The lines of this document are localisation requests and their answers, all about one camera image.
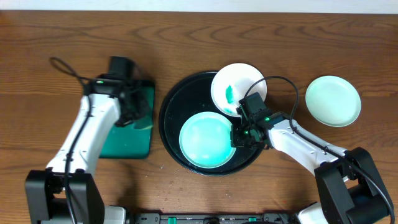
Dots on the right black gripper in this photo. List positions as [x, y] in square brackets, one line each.
[237, 139]

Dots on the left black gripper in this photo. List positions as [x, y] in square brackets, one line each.
[132, 112]

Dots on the black rectangular tray green water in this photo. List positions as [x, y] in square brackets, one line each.
[126, 142]

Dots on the green yellow sponge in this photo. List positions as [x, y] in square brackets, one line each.
[143, 124]

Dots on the light green plate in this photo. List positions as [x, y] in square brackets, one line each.
[205, 140]
[333, 101]

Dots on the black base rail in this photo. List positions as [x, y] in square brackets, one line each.
[267, 218]

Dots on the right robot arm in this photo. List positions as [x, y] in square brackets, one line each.
[349, 185]

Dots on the black round tray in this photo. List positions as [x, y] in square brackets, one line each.
[188, 97]

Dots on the white plate green stain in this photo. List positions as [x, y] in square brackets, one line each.
[230, 85]

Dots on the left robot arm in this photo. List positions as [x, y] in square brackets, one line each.
[65, 191]

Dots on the light green plate front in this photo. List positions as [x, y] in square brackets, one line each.
[205, 140]

